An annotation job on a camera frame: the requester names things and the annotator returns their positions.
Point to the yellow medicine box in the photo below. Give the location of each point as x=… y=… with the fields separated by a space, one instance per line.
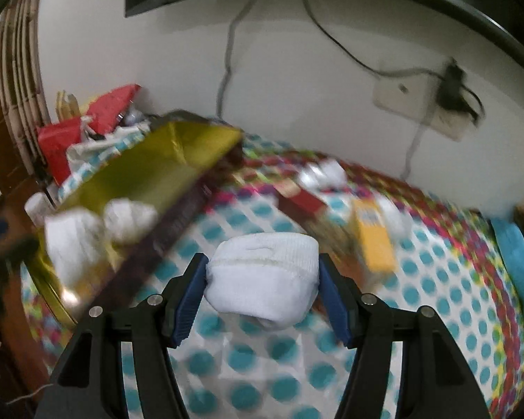
x=373 y=240

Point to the blue cloth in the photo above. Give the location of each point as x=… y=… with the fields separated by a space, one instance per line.
x=513 y=266

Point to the white plastic bag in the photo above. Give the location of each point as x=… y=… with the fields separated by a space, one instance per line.
x=129 y=218

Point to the white cloth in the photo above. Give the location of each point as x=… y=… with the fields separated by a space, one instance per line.
x=109 y=142

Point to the brown striped curtain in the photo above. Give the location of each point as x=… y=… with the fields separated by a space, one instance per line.
x=17 y=74

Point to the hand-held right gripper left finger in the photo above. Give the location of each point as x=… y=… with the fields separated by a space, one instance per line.
x=192 y=297

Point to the gold tin box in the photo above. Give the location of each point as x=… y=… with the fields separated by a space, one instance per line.
x=126 y=183

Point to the flat red paper bag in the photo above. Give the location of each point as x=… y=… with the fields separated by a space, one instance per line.
x=111 y=107

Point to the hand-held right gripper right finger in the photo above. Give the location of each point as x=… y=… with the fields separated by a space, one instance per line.
x=334 y=305

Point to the brown patterned ball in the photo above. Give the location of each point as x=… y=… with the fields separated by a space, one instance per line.
x=332 y=235

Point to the white sock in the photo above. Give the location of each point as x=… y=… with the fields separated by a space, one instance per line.
x=70 y=240
x=397 y=218
x=262 y=279
x=327 y=174

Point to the polka dot cloth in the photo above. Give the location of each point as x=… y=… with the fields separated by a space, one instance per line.
x=441 y=292

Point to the white wall socket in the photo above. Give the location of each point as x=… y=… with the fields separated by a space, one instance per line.
x=401 y=91

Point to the black power adapter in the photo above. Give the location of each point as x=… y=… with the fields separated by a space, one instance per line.
x=452 y=85

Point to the clear plastic jar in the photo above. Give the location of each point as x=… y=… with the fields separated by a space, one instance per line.
x=38 y=207

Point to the large red paper bag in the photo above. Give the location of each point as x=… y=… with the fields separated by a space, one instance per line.
x=59 y=148

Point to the small red box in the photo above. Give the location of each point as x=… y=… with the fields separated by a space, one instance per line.
x=303 y=205

